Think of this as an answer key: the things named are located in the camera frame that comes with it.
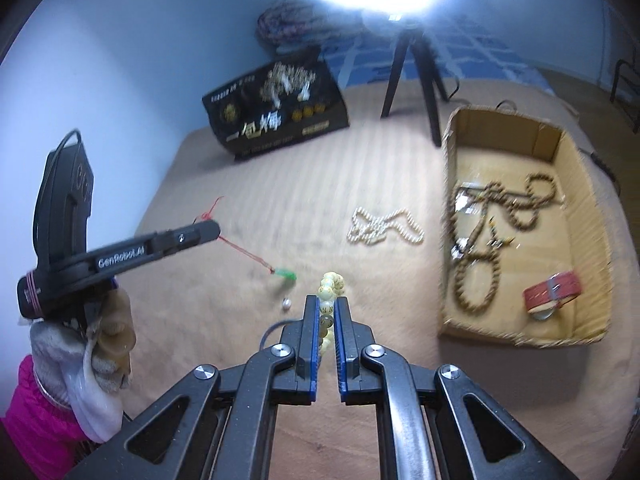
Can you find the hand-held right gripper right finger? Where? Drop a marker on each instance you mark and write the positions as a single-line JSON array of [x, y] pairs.
[[342, 340]]

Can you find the small silver bead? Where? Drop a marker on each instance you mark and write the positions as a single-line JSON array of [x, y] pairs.
[[286, 304]]

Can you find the tan striped blanket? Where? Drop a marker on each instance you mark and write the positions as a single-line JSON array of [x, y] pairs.
[[300, 185]]

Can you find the blue plaid blanket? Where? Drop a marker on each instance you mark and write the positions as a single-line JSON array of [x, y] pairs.
[[470, 45]]

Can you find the black metal rack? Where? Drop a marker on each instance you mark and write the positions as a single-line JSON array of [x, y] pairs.
[[616, 85]]

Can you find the black tripod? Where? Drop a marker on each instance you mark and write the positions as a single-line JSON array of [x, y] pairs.
[[402, 60]]

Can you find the person's left forearm pink sleeve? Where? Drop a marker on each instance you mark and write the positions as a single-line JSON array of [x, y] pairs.
[[35, 425]]

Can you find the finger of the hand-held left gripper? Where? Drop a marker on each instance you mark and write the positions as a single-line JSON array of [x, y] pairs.
[[150, 247]]

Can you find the black printed carton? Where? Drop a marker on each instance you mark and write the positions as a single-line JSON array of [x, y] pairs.
[[280, 125]]

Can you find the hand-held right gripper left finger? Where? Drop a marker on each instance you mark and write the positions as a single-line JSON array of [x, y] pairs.
[[312, 332]]

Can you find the person's left hand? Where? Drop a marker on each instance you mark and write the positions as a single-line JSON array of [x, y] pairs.
[[100, 360]]

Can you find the cardboard box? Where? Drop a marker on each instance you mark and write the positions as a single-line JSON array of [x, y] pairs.
[[590, 200]]

